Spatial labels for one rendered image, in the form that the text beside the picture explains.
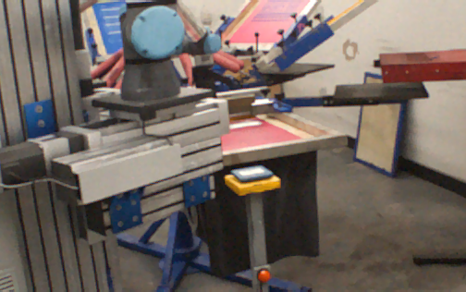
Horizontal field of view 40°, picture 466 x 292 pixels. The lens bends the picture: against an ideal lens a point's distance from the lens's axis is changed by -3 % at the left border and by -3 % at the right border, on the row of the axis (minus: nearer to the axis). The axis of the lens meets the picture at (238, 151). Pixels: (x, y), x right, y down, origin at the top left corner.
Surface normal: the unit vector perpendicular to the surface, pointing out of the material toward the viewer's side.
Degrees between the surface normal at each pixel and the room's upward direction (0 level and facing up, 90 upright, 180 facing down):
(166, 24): 98
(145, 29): 98
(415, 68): 91
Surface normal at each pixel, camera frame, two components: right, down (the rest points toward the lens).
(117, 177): 0.69, 0.13
